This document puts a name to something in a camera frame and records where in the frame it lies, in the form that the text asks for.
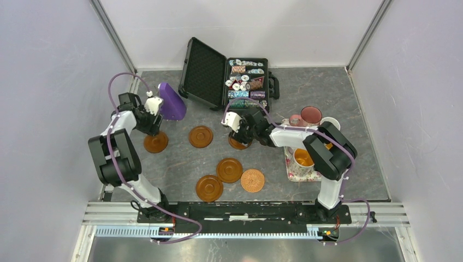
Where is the brown wooden coaster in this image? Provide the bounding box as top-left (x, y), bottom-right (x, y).
top-left (195, 175), bottom-right (223, 203)
top-left (143, 131), bottom-right (169, 153)
top-left (188, 126), bottom-right (213, 148)
top-left (216, 158), bottom-right (243, 183)
top-left (228, 137), bottom-right (252, 150)

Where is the woven rattan round coaster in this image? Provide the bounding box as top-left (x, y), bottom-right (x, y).
top-left (240, 169), bottom-right (265, 193)

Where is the floral mug orange inside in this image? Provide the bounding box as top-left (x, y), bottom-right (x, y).
top-left (286, 147), bottom-right (314, 179)

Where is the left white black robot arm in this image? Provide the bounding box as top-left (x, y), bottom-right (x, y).
top-left (88, 92), bottom-right (171, 223)

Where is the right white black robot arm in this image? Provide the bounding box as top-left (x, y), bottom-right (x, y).
top-left (221, 108), bottom-right (358, 223)

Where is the purple plastic wedge stand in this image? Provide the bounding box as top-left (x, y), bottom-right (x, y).
top-left (158, 82), bottom-right (187, 121)

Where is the floral rectangular tray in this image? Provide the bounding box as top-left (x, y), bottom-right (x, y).
top-left (283, 119), bottom-right (327, 182)

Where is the pink ceramic mug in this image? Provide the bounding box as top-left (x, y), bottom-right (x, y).
top-left (289, 106), bottom-right (323, 127)

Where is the black poker chip case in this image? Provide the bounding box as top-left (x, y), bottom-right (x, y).
top-left (178, 37), bottom-right (280, 111)

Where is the white ceramic mug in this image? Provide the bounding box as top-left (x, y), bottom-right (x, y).
top-left (320, 117), bottom-right (341, 130)

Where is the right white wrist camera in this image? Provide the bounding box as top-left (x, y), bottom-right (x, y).
top-left (221, 112), bottom-right (242, 133)

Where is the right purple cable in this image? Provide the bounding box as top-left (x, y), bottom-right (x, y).
top-left (221, 97), bottom-right (372, 247)

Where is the purple cable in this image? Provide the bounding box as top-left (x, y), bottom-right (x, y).
top-left (105, 72), bottom-right (203, 245)
top-left (221, 97), bottom-right (372, 247)

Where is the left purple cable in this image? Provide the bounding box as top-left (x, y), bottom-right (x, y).
top-left (105, 72), bottom-right (203, 245)

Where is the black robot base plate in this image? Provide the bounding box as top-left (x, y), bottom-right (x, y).
top-left (136, 201), bottom-right (352, 234)

